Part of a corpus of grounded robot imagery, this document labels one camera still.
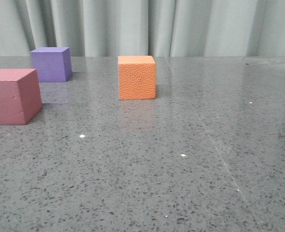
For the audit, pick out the pale green curtain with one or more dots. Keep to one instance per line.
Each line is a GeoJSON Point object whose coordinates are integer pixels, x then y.
{"type": "Point", "coordinates": [176, 28]}

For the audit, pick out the purple foam cube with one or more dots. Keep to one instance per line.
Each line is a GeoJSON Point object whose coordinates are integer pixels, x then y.
{"type": "Point", "coordinates": [53, 64]}

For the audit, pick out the red foam cube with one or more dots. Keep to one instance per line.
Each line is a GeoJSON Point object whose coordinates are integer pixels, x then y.
{"type": "Point", "coordinates": [20, 97]}

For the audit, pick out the orange foam cube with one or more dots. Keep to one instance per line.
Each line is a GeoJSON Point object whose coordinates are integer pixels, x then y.
{"type": "Point", "coordinates": [137, 77]}

